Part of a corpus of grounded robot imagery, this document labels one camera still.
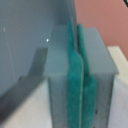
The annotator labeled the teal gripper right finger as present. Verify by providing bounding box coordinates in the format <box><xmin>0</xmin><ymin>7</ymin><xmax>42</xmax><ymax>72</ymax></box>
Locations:
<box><xmin>77</xmin><ymin>23</ymin><xmax>119</xmax><ymax>128</ymax></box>

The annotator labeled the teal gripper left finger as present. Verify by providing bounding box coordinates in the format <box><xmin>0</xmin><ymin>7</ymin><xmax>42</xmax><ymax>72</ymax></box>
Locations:
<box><xmin>43</xmin><ymin>20</ymin><xmax>84</xmax><ymax>128</ymax></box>

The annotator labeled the grey toy saucepan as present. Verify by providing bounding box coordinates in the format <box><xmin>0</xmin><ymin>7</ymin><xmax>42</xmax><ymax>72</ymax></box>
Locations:
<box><xmin>0</xmin><ymin>0</ymin><xmax>77</xmax><ymax>128</ymax></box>

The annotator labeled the brown toy stove board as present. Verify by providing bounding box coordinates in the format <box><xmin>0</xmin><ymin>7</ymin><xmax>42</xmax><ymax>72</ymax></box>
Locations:
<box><xmin>74</xmin><ymin>0</ymin><xmax>128</xmax><ymax>59</ymax></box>

